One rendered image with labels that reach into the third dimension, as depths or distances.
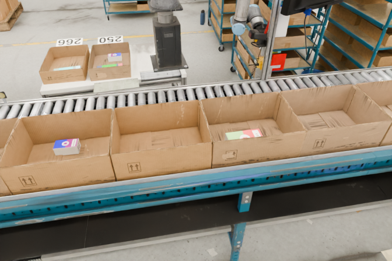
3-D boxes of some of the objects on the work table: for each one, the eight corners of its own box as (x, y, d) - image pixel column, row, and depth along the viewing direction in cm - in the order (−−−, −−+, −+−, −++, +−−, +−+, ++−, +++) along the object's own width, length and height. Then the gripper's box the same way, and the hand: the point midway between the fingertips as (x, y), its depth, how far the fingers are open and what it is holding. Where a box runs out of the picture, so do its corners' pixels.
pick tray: (91, 55, 233) (88, 43, 227) (86, 80, 204) (82, 68, 197) (53, 58, 229) (49, 46, 223) (42, 84, 200) (38, 72, 193)
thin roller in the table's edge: (180, 76, 212) (180, 74, 211) (142, 81, 207) (141, 78, 206) (179, 74, 214) (179, 72, 212) (142, 79, 209) (141, 77, 207)
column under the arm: (150, 56, 232) (145, 15, 212) (181, 52, 237) (180, 12, 216) (153, 72, 213) (149, 29, 192) (188, 68, 217) (188, 25, 197)
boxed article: (122, 61, 225) (121, 55, 222) (108, 62, 223) (107, 57, 221) (122, 57, 229) (121, 52, 226) (108, 59, 228) (107, 53, 225)
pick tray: (130, 53, 237) (128, 41, 230) (131, 77, 207) (129, 64, 201) (94, 56, 232) (91, 44, 226) (90, 81, 203) (87, 69, 197)
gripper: (261, 30, 212) (268, 55, 205) (249, 31, 211) (256, 56, 203) (265, 22, 204) (272, 48, 197) (252, 23, 203) (259, 49, 195)
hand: (265, 48), depth 198 cm, fingers closed
